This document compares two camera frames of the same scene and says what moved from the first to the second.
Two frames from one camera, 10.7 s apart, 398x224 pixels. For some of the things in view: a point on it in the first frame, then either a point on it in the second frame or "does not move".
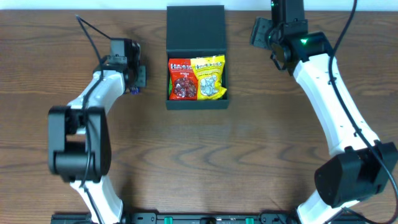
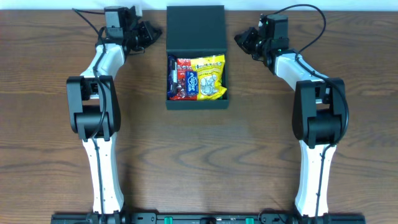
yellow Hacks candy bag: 209,72 does not move
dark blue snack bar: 135,91 -> 172,76
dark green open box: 194,30 does not move
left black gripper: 142,76 -> 144,34
